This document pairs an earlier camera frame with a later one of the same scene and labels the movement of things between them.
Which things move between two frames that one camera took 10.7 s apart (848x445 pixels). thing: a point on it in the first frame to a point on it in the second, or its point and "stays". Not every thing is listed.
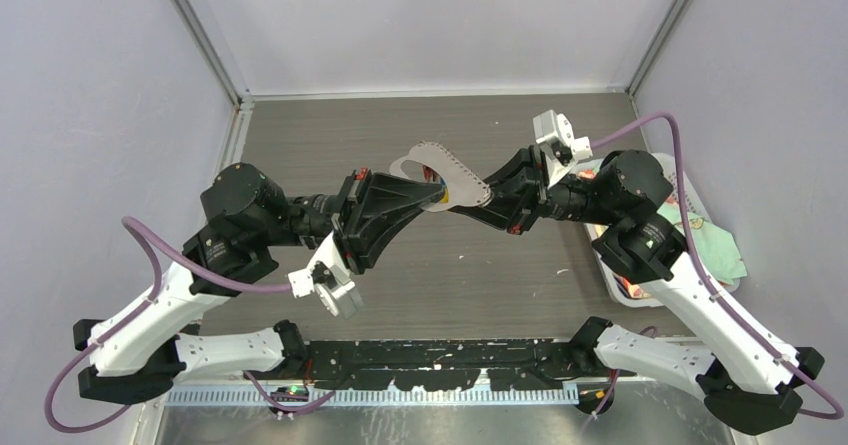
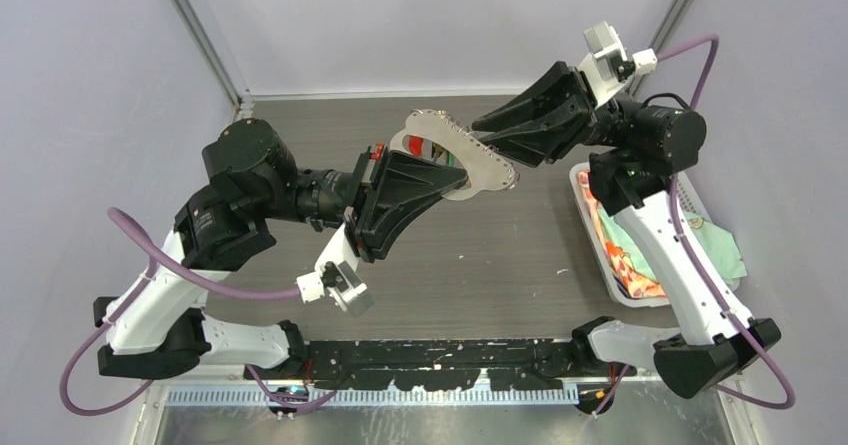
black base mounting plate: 441,364 stays
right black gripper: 519,181 to 551,114
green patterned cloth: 716,245 stays
